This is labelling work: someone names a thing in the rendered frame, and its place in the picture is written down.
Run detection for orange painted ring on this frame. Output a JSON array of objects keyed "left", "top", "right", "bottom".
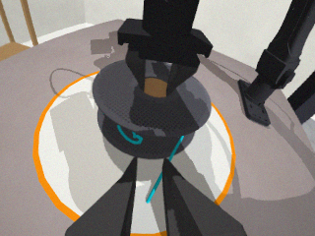
[{"left": 32, "top": 71, "right": 235, "bottom": 236}]

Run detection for white circular mat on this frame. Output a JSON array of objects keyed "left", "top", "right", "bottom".
[{"left": 38, "top": 74, "right": 232, "bottom": 235}]

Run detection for turquoise wire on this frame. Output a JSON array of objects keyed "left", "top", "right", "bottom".
[{"left": 117, "top": 125, "right": 184, "bottom": 204}]

